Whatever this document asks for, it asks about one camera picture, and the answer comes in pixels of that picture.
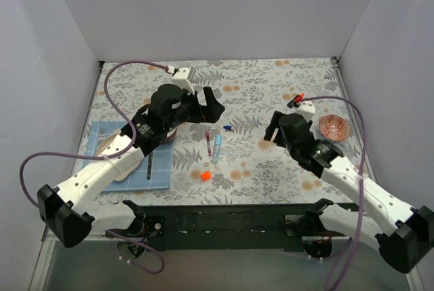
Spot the pink red pen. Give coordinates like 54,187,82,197
205,129,212,157

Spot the light blue highlighter marker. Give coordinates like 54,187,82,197
211,134,222,164

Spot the black orange highlighter marker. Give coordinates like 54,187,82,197
287,94,304,109

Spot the orange highlighter cap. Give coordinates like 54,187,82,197
201,171,212,181

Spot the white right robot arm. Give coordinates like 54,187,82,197
264,111,433,273

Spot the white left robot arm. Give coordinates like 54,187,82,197
37,84,225,248

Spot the brown white mug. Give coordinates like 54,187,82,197
163,128,177,142

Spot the red patterned bowl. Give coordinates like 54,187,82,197
319,115,351,142

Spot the light blue checkered cloth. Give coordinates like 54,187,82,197
85,121,174,193

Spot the cream ceramic plate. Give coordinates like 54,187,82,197
96,129,143,182

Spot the silver fork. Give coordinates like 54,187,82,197
98,127,106,140

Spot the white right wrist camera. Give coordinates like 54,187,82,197
295,101,315,122

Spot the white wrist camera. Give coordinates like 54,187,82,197
171,67,195,94
295,101,315,122

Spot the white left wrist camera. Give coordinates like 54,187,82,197
171,67,195,94

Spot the black handled knife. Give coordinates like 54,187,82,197
146,152,153,180

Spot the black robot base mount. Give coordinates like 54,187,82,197
104,204,343,258

